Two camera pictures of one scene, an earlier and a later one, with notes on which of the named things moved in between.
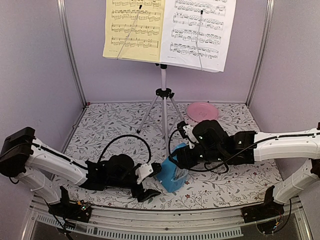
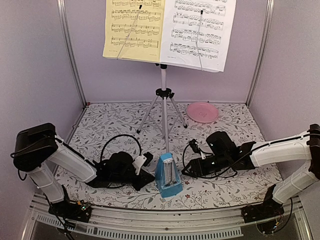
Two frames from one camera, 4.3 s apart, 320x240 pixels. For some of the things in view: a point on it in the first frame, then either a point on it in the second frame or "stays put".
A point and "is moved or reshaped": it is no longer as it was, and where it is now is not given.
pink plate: [201, 111] stays put
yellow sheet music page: [133, 29] stays put
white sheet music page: [195, 33] stays put
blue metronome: [172, 175] is moved or reshaped
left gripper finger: [148, 194] -> [143, 178]
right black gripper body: [190, 161] -> [210, 168]
